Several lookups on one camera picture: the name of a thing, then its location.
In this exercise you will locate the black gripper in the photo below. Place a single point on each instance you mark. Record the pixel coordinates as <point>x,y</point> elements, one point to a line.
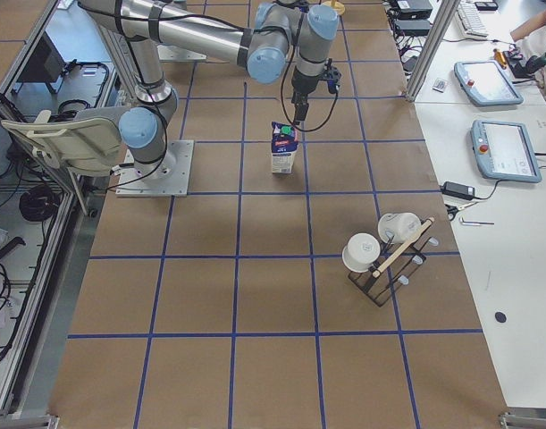
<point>302,84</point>

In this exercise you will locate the blue white milk carton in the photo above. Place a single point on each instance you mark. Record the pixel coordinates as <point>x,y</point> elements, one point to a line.
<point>284,146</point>

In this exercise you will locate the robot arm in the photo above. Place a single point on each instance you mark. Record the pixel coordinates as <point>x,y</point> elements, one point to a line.
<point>284,32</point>

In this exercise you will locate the white cup on rack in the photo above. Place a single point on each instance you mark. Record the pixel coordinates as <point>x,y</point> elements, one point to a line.
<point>360,252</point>
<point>396,228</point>

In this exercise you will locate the black power adapter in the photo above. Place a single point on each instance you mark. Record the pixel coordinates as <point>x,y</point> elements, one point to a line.
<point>457,190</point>

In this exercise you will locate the far teach pendant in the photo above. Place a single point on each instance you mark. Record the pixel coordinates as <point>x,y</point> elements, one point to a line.
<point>486,84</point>

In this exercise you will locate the teach pendant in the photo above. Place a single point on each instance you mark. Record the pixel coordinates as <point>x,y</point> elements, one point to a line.
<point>503,151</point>
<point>486,84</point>

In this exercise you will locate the white keyboard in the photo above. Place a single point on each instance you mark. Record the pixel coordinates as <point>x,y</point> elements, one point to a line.
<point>469,21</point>

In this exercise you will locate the hex key tool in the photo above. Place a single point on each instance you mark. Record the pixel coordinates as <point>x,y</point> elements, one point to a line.
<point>465,222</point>

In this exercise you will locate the near teach pendant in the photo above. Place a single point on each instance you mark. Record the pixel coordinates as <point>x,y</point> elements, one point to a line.
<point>503,151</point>

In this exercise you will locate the grey office chair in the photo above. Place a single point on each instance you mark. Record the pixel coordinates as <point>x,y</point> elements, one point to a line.
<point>88,145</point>

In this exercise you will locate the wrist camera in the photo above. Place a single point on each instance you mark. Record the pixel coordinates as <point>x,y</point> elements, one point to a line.
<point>331,76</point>

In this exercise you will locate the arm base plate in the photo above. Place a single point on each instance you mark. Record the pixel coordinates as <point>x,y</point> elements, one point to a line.
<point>170,179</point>
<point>174,54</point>

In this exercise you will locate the aluminium frame post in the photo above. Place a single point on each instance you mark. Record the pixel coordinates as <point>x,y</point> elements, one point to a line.
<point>441,22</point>

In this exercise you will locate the black wire cup rack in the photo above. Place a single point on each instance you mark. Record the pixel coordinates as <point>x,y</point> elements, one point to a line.
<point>395,265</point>

